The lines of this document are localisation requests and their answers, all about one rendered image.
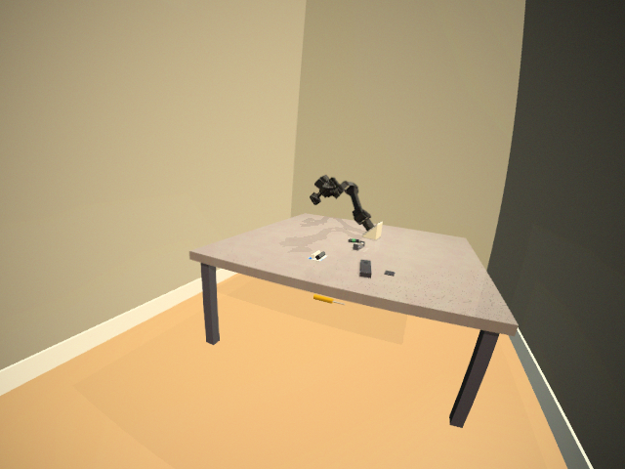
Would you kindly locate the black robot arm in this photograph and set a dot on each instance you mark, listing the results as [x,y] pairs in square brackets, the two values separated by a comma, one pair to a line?
[359,213]

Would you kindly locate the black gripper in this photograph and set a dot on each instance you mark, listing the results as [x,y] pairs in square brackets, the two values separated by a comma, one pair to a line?
[327,189]

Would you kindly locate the yellow screwdriver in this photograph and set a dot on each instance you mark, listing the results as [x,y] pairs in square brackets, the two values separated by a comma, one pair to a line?
[325,299]

